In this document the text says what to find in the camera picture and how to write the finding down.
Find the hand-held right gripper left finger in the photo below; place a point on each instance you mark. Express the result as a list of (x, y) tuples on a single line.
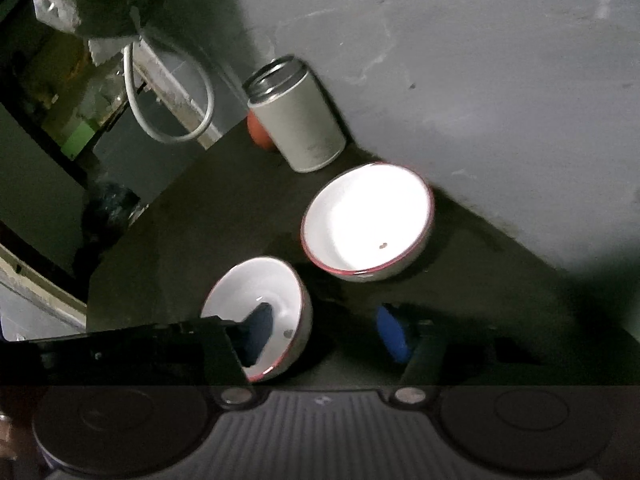
[(257, 332)]

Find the grey appliance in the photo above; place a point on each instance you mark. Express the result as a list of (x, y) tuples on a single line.
[(145, 170)]

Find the cluttered wooden shelf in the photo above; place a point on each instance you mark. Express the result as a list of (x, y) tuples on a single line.
[(60, 75)]

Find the black garbage bags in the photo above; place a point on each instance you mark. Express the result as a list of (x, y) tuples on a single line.
[(107, 200)]

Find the green box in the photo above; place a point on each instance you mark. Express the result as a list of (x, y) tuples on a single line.
[(77, 140)]

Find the white thermos flask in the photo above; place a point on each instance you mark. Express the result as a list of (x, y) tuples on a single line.
[(300, 120)]

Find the cream door frame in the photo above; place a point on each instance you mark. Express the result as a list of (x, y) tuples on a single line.
[(175, 95)]

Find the white red-rimmed bowl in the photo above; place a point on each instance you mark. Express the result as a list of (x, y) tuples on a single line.
[(367, 220), (270, 280)]

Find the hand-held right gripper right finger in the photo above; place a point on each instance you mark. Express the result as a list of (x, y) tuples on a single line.
[(392, 332)]

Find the red tomato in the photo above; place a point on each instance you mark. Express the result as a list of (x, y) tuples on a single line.
[(257, 132)]

